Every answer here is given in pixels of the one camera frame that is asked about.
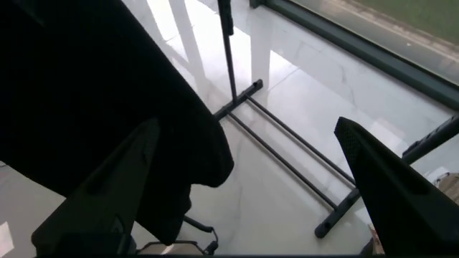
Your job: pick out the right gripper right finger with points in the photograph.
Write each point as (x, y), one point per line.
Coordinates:
(405, 204)

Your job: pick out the black garment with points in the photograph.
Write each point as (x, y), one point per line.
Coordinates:
(89, 71)

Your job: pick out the window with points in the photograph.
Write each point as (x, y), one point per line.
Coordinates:
(358, 46)

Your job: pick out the black clothes rack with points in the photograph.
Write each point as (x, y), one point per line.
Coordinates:
(247, 94)

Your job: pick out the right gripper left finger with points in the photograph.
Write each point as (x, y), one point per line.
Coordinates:
(104, 200)

